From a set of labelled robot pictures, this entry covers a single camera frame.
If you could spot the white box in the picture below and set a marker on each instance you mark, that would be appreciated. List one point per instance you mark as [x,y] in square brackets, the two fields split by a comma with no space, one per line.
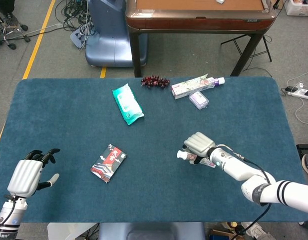
[69,231]

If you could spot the white floral toothpaste carton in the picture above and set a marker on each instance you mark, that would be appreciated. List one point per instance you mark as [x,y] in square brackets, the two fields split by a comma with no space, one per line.
[188,88]

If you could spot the teal blue covered table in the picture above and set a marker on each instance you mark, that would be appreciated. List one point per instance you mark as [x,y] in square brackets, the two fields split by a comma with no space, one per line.
[153,130]

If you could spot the white plastic basket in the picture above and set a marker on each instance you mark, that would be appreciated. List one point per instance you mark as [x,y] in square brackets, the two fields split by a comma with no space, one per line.
[298,7]

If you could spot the green wet wipes pack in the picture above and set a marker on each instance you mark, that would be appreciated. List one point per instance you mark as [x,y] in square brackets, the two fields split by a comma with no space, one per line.
[127,103]

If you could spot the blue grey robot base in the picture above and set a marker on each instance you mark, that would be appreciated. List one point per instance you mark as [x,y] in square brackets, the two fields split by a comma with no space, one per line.
[106,45]

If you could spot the black office chair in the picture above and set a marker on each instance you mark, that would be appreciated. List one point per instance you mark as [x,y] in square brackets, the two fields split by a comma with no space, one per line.
[9,35]

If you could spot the white power strip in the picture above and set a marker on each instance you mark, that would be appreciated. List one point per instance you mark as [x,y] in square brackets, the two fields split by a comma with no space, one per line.
[298,93]

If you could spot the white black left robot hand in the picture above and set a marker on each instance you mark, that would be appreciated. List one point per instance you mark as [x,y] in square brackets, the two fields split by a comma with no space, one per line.
[25,177]

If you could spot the seated person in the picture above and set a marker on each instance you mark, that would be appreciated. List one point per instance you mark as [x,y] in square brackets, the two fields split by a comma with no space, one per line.
[5,6]

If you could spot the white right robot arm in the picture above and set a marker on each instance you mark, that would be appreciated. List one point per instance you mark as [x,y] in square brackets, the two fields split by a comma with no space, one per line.
[238,170]

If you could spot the red black book box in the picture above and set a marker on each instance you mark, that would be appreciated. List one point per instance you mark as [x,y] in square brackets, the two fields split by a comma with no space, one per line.
[108,162]

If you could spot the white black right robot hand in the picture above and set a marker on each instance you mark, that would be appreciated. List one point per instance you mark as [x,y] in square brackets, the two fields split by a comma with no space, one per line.
[200,143]

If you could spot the black folding stool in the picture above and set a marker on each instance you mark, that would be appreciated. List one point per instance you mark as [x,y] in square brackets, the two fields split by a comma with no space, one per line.
[237,43]

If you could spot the white floral tube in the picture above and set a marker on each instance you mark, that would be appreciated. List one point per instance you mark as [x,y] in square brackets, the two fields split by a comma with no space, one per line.
[181,154]

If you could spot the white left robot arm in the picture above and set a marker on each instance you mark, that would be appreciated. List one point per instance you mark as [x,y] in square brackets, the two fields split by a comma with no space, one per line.
[9,217]

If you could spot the clear purple plastic case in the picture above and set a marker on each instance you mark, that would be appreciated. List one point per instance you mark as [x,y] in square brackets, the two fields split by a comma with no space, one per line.
[198,100]

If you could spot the dark red grape bunch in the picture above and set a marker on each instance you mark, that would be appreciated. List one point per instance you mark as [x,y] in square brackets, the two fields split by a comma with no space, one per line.
[155,81]

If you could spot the white sneaker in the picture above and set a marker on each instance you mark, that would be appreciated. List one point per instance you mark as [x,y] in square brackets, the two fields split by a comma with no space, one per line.
[256,231]

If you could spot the wooden mahjong table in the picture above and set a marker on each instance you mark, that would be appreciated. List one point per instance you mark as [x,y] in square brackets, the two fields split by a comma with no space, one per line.
[193,23]

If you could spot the purple white toothpaste tube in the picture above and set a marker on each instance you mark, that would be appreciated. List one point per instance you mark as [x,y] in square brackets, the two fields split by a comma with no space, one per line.
[218,80]

